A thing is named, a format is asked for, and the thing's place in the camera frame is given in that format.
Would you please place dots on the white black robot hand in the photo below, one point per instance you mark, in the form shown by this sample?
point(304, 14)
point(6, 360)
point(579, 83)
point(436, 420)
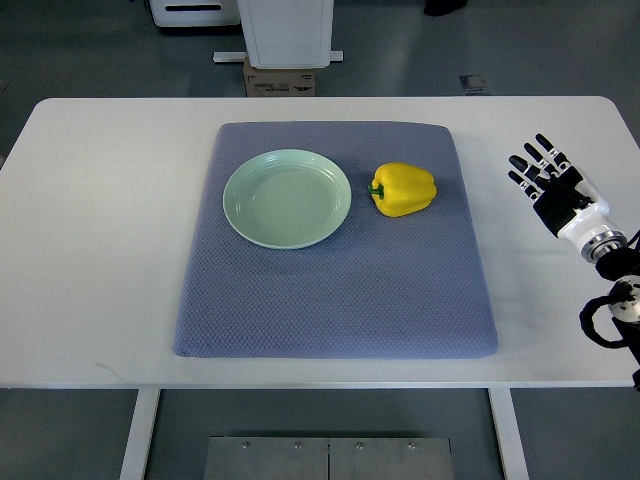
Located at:
point(565, 200)

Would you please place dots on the yellow bell pepper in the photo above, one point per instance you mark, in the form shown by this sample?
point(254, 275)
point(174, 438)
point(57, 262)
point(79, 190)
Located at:
point(400, 189)

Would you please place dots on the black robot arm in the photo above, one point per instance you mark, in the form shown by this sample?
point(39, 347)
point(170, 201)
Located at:
point(616, 259)

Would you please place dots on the grey floor socket plate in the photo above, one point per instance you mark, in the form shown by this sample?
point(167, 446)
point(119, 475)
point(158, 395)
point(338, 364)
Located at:
point(473, 83)

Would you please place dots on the light green plate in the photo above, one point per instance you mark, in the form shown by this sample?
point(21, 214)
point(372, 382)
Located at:
point(287, 199)

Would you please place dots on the blue-grey textured mat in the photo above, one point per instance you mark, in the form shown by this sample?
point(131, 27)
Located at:
point(411, 287)

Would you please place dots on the person's legs in jeans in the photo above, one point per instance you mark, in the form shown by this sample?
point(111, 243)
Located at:
point(439, 8)

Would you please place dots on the right white table leg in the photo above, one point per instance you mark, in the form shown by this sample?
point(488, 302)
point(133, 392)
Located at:
point(507, 434)

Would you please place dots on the white table leg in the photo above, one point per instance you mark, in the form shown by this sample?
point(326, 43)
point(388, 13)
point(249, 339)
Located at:
point(507, 434)
point(140, 435)

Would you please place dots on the cardboard box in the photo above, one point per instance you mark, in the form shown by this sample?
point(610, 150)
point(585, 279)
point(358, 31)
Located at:
point(260, 83)

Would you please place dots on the white machine base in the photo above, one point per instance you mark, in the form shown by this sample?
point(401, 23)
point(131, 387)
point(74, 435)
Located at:
point(285, 34)

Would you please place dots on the white cabinet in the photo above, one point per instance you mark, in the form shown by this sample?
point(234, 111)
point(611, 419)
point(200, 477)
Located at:
point(193, 13)

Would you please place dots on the left white table leg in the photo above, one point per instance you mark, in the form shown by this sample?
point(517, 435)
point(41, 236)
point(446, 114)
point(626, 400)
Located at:
point(140, 435)

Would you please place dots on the metal base plate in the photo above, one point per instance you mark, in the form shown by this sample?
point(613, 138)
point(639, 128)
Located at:
point(328, 458)

